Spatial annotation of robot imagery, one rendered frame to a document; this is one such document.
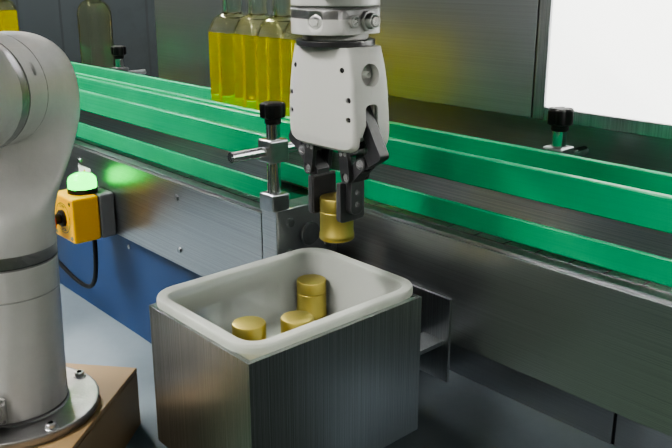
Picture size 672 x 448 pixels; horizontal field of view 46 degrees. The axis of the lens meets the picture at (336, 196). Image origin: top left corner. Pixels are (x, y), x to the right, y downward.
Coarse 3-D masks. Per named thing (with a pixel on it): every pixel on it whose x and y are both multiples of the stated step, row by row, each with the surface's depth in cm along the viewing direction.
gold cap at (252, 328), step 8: (240, 320) 80; (248, 320) 80; (256, 320) 80; (264, 320) 80; (232, 328) 79; (240, 328) 78; (248, 328) 78; (256, 328) 78; (264, 328) 79; (240, 336) 78; (248, 336) 78; (256, 336) 78; (264, 336) 79
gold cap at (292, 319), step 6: (288, 312) 81; (294, 312) 81; (300, 312) 81; (306, 312) 81; (282, 318) 80; (288, 318) 80; (294, 318) 80; (300, 318) 80; (306, 318) 80; (312, 318) 80; (282, 324) 80; (288, 324) 79; (294, 324) 79; (300, 324) 79; (282, 330) 80; (288, 330) 79
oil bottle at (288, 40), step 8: (288, 24) 104; (288, 32) 104; (288, 40) 104; (288, 48) 104; (288, 56) 104; (288, 64) 105; (288, 72) 105; (288, 80) 105; (288, 88) 106; (288, 96) 106; (288, 104) 106; (288, 112) 107
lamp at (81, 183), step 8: (72, 176) 120; (80, 176) 120; (88, 176) 121; (72, 184) 120; (80, 184) 120; (88, 184) 120; (96, 184) 122; (72, 192) 120; (80, 192) 120; (88, 192) 120
